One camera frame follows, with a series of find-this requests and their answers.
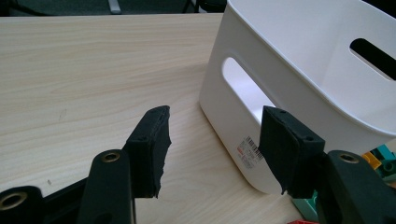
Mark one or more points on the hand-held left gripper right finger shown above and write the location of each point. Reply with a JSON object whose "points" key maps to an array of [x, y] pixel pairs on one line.
{"points": [[289, 155]]}

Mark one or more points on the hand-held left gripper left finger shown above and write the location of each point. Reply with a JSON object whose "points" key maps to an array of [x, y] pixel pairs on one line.
{"points": [[149, 155]]}

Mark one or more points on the orange toy block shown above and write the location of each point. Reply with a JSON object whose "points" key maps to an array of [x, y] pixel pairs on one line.
{"points": [[370, 159]]}

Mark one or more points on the white plastic bin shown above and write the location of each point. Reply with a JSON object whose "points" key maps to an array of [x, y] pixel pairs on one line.
{"points": [[295, 62]]}

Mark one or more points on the teal toy block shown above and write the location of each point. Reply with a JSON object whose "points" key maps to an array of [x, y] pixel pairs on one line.
{"points": [[306, 207], [388, 166]]}

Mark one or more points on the red toy block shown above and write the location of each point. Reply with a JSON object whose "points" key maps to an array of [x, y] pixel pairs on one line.
{"points": [[303, 222]]}

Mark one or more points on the white desk frame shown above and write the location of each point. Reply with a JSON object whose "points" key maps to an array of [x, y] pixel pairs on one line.
{"points": [[114, 6]]}

